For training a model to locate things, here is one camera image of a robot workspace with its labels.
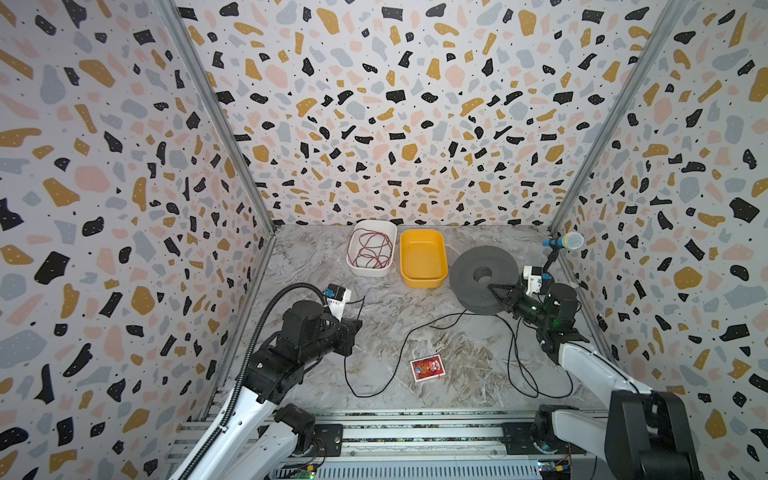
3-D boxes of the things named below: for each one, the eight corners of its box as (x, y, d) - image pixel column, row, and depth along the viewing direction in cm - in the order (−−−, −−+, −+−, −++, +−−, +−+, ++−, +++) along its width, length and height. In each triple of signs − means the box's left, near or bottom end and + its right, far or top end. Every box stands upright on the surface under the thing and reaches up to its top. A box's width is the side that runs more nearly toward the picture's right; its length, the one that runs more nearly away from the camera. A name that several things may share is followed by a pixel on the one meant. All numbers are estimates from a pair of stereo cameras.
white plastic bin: (346, 278, 108) (343, 268, 104) (354, 226, 126) (352, 215, 121) (395, 279, 108) (395, 269, 104) (396, 226, 126) (396, 215, 121)
